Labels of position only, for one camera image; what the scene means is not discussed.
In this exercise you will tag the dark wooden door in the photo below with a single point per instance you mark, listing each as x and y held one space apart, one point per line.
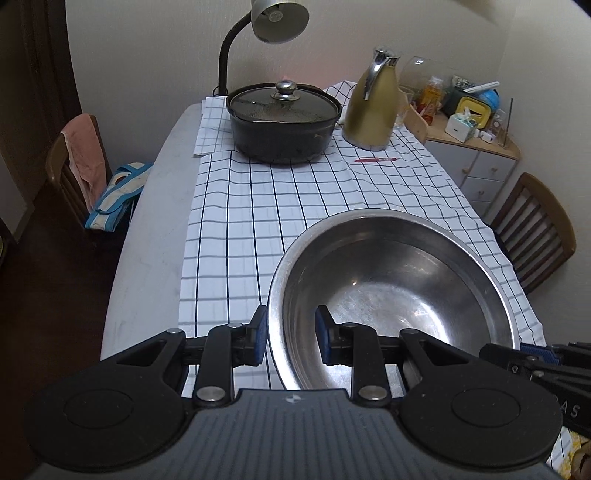
32 115

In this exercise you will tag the wooden chair with towel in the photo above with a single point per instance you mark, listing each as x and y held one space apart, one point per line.
62 175

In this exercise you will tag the checkered tablecloth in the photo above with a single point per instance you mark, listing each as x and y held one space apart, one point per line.
240 230

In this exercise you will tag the white tissue box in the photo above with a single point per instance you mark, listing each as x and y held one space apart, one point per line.
461 125

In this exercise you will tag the clear acrylic picture stand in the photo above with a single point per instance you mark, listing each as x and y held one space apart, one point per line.
498 122

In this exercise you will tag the orange drink bottle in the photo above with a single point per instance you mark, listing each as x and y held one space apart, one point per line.
430 99

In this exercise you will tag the large stainless steel bowl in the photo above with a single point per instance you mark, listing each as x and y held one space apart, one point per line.
397 286

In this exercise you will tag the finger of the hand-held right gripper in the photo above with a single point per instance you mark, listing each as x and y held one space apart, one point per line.
501 357
539 354

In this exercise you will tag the clear glass dome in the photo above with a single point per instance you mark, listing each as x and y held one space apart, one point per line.
418 71

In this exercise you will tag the blue and white striped bag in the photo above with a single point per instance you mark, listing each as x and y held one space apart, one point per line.
120 194

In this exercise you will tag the person's right hand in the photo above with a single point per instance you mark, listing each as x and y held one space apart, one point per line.
581 464

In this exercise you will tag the clear drinking glass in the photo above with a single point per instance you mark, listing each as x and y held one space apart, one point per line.
404 108

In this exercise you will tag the red pen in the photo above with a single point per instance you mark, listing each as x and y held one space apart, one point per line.
375 160

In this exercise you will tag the pink towel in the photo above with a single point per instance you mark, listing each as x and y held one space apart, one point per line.
87 157

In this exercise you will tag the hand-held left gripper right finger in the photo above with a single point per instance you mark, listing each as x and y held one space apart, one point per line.
322 337

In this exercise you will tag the black pot with glass lid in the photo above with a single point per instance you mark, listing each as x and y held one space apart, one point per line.
281 124

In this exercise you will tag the yellow box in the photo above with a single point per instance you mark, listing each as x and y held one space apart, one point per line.
478 113

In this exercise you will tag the brown wooden slatted chair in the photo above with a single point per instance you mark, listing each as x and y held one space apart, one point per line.
535 230

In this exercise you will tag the blue globe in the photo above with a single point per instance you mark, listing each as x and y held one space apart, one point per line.
491 98

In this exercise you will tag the white tube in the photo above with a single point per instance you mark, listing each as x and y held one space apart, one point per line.
485 86

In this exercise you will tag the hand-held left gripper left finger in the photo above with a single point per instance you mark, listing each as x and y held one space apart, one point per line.
261 337

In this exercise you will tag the gold thermos jug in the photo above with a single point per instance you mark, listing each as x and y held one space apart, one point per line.
369 115

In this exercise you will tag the grey gooseneck desk lamp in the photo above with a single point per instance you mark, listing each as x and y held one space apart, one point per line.
277 18

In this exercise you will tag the white cabinet with wooden top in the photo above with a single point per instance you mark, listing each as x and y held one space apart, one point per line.
480 166

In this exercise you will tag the thin black rod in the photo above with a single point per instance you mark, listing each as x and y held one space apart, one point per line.
511 120

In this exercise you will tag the wooden tray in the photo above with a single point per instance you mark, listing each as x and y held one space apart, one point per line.
418 127

